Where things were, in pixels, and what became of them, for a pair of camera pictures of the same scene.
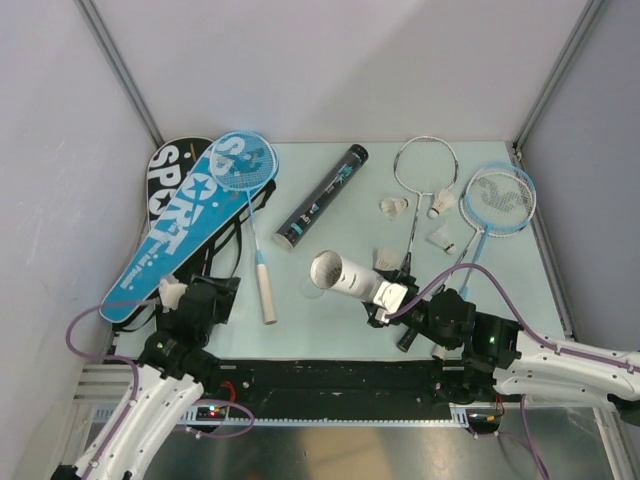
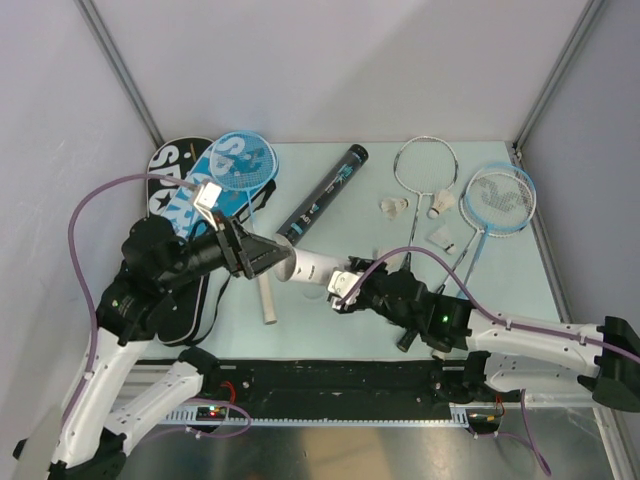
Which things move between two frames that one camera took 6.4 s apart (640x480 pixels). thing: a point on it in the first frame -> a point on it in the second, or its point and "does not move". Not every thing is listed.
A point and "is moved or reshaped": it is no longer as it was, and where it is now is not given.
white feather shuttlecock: [440, 237] does not move
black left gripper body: [222, 310] -> [218, 248]
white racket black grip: [422, 165] does not move
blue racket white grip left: [247, 161] does not move
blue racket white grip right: [500, 197] does not move
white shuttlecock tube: [333, 270] is moved or reshaped
